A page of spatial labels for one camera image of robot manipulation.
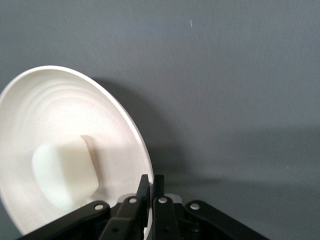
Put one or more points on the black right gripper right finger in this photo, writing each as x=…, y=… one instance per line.
x=170, y=220

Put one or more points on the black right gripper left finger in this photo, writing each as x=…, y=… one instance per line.
x=125, y=217

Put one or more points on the white half bun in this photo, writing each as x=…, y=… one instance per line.
x=62, y=172

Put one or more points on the round beige plate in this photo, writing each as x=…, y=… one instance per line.
x=62, y=110

